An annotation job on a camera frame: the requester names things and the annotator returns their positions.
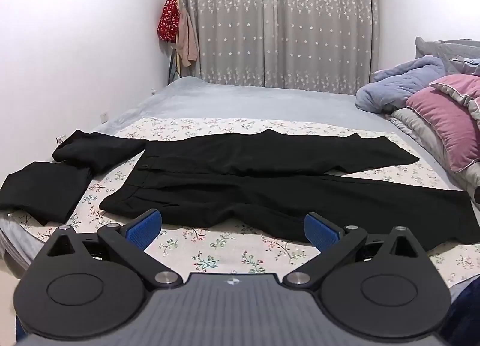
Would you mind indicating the person's dark blue clothing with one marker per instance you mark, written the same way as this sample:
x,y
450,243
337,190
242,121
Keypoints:
x,y
465,308

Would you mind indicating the pink hanging garment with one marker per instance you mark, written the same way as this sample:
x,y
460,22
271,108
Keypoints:
x,y
187,40

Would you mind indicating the folded black pants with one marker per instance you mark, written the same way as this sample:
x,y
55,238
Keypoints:
x,y
41,192
97,149

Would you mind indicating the red floral garment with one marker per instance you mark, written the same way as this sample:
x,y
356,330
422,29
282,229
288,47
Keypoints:
x,y
167,18

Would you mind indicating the pink quilt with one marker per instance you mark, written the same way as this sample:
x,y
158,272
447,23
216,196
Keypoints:
x,y
446,113

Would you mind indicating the grey padded headboard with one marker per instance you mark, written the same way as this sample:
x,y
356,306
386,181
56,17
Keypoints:
x,y
446,48

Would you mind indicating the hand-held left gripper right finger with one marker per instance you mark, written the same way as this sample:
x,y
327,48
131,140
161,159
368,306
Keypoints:
x,y
320,231

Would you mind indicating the floral bed sheet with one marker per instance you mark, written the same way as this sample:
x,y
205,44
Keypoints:
x,y
210,248

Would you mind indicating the black pants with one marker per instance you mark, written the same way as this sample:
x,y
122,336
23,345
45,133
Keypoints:
x,y
41,192
262,188
97,149

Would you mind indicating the grey quilt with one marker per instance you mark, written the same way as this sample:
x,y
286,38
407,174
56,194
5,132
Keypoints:
x,y
416,125

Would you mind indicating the lavender-blue fleece blanket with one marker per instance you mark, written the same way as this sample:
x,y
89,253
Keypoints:
x,y
401,83

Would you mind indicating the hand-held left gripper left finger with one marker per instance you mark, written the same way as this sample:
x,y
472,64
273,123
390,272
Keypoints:
x,y
144,228

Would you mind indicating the grey star-patterned curtain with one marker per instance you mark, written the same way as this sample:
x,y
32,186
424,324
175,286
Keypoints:
x,y
281,20

